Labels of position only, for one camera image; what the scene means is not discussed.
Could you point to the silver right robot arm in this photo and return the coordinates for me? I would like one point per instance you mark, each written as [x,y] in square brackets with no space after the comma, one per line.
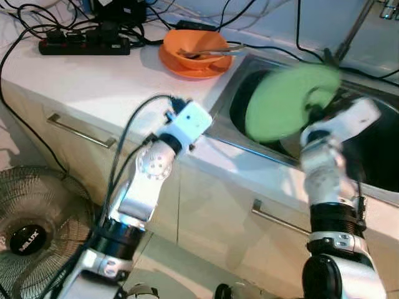
[330,205]

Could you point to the black power strip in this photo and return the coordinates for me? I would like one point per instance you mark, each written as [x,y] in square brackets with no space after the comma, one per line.
[84,45]

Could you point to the light green plate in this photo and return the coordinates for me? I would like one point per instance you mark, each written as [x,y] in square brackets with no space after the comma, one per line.
[280,103]

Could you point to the black box adapter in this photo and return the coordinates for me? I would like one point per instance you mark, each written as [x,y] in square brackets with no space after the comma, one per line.
[118,9]

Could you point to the stainless steel sink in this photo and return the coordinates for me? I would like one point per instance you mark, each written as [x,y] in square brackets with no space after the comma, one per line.
[374,156]

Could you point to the flat black adapter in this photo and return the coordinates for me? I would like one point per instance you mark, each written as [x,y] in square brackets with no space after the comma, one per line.
[194,25]

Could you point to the silver faucet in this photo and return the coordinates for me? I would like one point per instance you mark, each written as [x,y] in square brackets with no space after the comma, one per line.
[389,7]

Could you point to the white counter cabinet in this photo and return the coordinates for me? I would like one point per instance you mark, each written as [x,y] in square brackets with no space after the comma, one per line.
[212,205]

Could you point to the orange bowl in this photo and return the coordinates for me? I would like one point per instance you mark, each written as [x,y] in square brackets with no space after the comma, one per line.
[193,62]

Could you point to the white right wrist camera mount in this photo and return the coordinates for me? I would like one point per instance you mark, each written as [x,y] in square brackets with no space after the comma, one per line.
[349,121]

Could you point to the silver metal utensil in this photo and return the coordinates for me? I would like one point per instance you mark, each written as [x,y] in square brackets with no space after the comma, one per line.
[230,52]

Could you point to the metal stand pole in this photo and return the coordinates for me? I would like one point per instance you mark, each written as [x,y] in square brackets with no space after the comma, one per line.
[352,28]

